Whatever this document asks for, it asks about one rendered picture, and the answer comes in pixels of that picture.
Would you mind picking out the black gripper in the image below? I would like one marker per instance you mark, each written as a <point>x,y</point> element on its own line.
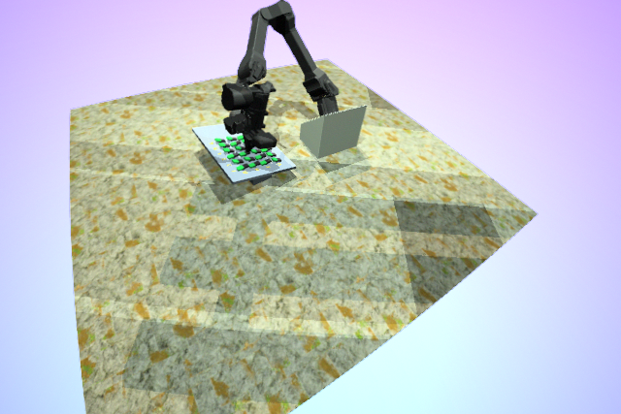
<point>257,137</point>

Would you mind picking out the white switch panel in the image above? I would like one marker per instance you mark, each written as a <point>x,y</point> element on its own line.
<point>229,154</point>

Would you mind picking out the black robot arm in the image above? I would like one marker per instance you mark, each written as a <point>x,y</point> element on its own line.
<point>253,67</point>

